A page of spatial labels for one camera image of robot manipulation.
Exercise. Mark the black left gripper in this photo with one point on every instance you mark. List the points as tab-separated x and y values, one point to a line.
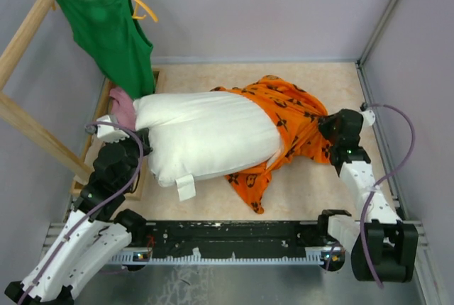
145	147

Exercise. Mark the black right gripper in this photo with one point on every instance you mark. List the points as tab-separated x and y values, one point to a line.
325	123

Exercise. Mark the orange patterned pillowcase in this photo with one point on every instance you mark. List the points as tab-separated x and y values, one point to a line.
296	114

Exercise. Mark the white pillow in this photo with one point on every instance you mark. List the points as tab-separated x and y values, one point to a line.
198	136

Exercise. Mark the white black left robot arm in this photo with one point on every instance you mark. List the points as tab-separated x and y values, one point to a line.
95	230

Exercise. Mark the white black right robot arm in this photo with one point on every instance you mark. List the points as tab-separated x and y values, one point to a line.
381	245

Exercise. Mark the cream cloth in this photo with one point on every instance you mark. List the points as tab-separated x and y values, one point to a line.
92	149

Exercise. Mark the wooden tray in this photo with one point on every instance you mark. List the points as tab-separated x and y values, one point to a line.
104	107

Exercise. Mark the pink cloth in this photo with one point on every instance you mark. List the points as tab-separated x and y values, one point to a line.
122	108

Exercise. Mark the wooden clothes rack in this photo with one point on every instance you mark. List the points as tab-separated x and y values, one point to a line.
58	84

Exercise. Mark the green tank top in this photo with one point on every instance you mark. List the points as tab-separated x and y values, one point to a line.
107	31

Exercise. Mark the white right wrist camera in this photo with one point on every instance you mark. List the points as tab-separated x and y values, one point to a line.
368	115

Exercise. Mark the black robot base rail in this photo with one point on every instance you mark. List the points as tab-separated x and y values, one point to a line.
240	239

